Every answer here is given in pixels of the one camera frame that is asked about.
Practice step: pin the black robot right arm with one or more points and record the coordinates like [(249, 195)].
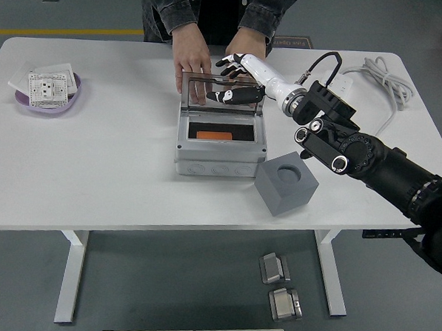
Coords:
[(384, 163)]

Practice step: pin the white power strip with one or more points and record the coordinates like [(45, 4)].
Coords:
[(344, 85)]

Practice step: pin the grey junction box clear lid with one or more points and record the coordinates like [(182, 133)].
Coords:
[(221, 162)]

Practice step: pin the person's right forearm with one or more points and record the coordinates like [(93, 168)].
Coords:
[(173, 7)]

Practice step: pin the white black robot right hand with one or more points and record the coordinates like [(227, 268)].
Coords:
[(270, 81)]

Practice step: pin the person's left hand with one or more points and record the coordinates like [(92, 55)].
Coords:
[(247, 42)]

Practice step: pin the black table control panel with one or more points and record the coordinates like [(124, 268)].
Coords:
[(382, 233)]

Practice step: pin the white socket module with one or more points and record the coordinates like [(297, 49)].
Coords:
[(43, 89)]

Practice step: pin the purple bowl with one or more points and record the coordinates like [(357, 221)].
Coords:
[(49, 109)]

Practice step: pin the white table leg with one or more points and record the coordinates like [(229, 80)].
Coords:
[(335, 290), (68, 276)]

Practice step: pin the metal clamp block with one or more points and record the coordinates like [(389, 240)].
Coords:
[(273, 268), (284, 306)]

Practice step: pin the person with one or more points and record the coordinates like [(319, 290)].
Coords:
[(217, 17)]

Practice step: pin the dark floor sign with text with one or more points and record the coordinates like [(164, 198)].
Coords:
[(294, 43)]

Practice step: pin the person's right hand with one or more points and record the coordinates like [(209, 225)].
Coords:
[(191, 60)]

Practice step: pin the person's left forearm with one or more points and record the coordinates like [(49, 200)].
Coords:
[(268, 12)]

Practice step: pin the orange cylinder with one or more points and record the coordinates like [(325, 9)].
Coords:
[(215, 135)]

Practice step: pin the grey cube with round hole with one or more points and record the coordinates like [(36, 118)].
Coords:
[(278, 198)]

